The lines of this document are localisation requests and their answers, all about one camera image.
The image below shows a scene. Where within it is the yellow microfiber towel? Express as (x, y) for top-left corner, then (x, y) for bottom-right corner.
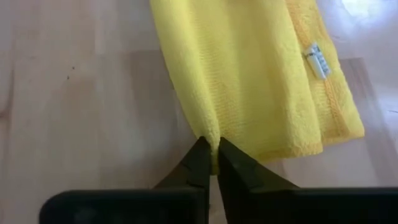
(149, 0), (366, 175)

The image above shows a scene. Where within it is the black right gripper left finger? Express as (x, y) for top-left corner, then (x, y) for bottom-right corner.
(154, 136), (213, 191)

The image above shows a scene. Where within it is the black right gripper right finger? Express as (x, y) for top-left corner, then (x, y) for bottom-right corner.
(217, 136), (299, 224)

